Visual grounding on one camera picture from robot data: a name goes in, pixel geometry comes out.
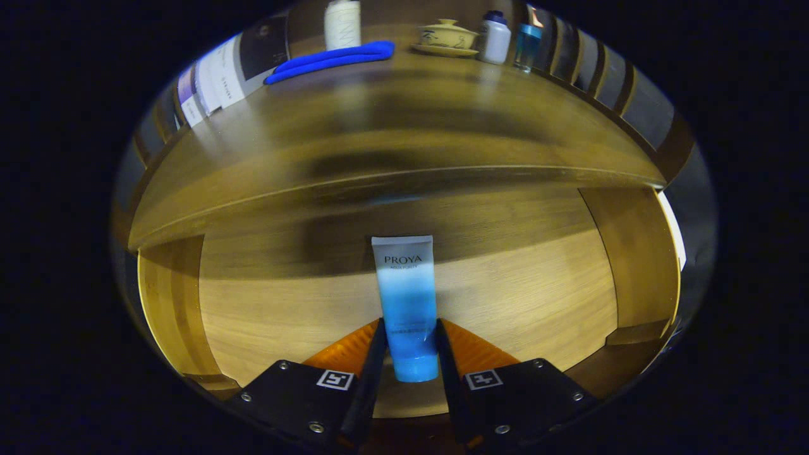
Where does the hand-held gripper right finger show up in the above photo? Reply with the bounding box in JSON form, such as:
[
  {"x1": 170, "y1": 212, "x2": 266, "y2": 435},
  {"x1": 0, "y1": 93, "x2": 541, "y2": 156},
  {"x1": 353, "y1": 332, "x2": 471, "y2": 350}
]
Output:
[{"x1": 435, "y1": 318, "x2": 598, "y2": 451}]

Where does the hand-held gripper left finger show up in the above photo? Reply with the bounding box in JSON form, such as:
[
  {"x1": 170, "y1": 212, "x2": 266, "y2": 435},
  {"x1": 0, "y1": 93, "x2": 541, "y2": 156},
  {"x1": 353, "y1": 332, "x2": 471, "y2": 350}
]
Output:
[{"x1": 224, "y1": 318, "x2": 388, "y2": 451}]

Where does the blue and white cosmetic tube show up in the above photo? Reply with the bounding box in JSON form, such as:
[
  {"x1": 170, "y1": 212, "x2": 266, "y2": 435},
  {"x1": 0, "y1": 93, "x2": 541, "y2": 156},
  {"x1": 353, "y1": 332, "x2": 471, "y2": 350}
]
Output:
[{"x1": 371, "y1": 235, "x2": 440, "y2": 384}]

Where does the wooden countertop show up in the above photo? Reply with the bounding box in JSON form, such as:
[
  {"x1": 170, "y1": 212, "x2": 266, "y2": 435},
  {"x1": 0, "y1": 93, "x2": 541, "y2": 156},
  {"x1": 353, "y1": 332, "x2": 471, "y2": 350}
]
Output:
[{"x1": 128, "y1": 25, "x2": 667, "y2": 250}]

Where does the wooden cabinet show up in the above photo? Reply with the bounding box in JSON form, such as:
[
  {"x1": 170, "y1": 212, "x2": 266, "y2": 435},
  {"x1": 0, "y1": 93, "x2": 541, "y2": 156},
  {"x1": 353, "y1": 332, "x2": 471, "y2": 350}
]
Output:
[{"x1": 111, "y1": 0, "x2": 718, "y2": 392}]

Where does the blue folded cloth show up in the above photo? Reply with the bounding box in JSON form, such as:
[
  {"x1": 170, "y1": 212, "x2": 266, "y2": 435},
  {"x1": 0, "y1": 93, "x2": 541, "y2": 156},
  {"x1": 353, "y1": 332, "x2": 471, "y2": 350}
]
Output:
[{"x1": 264, "y1": 40, "x2": 396, "y2": 85}]

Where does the yellow saucer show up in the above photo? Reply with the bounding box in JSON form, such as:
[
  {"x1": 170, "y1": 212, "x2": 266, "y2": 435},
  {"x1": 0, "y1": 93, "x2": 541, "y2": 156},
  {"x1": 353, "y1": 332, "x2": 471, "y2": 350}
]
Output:
[{"x1": 411, "y1": 42, "x2": 479, "y2": 59}]

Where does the purple book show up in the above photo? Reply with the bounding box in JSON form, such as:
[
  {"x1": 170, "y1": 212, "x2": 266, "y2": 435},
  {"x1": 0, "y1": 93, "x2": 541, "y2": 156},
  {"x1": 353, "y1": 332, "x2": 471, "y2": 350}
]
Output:
[{"x1": 177, "y1": 63, "x2": 204, "y2": 127}]

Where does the clear blue bottle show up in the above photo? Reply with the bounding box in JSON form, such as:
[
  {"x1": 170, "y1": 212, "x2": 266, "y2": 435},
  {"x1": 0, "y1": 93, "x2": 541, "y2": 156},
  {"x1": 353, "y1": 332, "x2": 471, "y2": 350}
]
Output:
[{"x1": 513, "y1": 23, "x2": 543, "y2": 73}]

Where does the white book with dark portrait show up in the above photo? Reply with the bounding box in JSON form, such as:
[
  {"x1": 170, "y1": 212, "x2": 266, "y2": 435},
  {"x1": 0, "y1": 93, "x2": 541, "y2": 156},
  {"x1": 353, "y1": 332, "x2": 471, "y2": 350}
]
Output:
[{"x1": 209, "y1": 16, "x2": 291, "y2": 109}]

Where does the thin white book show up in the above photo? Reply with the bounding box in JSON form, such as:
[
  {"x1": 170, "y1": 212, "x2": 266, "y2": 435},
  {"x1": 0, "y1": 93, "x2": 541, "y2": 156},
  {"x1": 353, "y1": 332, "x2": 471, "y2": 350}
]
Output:
[{"x1": 193, "y1": 54, "x2": 219, "y2": 118}]

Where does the white bottle with blue cap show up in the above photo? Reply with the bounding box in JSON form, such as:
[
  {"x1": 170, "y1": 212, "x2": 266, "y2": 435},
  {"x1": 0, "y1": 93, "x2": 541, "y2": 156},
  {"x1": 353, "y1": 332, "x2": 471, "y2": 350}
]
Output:
[{"x1": 480, "y1": 10, "x2": 512, "y2": 65}]

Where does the yellow lidded teacup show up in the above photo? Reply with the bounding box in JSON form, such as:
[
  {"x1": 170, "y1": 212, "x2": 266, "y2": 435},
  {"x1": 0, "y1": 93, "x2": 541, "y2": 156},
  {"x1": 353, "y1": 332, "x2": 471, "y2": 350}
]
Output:
[{"x1": 418, "y1": 18, "x2": 479, "y2": 50}]

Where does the white pump bottle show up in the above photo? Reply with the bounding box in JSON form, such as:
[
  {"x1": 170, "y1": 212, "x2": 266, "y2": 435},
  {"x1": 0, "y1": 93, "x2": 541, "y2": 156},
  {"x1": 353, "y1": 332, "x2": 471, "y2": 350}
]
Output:
[{"x1": 324, "y1": 0, "x2": 362, "y2": 51}]

